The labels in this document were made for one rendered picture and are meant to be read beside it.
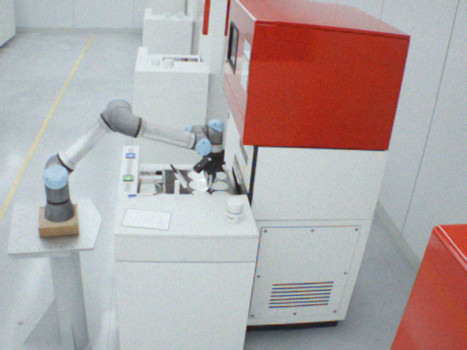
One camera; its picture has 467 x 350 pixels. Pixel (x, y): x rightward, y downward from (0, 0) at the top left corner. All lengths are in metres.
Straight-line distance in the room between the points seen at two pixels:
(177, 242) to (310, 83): 0.92
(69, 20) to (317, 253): 8.53
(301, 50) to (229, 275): 1.05
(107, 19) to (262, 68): 8.34
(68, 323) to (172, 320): 0.63
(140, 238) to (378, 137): 1.23
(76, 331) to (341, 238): 1.52
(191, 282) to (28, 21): 8.91
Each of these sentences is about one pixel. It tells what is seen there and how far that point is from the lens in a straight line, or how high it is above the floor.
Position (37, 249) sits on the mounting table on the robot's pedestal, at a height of 0.82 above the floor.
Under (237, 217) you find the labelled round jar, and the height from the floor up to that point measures 1.00.
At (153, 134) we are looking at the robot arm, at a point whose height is 1.28.
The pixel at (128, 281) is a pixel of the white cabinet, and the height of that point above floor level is 0.71.
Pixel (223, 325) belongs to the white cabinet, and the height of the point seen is 0.42.
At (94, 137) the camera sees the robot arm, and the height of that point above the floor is 1.23.
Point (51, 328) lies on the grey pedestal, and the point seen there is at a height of 0.12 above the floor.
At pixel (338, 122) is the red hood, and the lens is 2.49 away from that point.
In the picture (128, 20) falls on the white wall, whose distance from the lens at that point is 10.48.
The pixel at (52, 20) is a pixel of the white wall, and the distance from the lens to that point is 10.68.
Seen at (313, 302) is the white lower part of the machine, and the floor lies 0.24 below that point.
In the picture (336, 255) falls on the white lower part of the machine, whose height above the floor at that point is 0.59.
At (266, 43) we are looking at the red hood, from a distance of 2.28.
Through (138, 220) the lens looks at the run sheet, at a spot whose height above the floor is 0.97.
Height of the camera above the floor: 2.20
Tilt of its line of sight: 27 degrees down
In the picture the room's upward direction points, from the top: 6 degrees clockwise
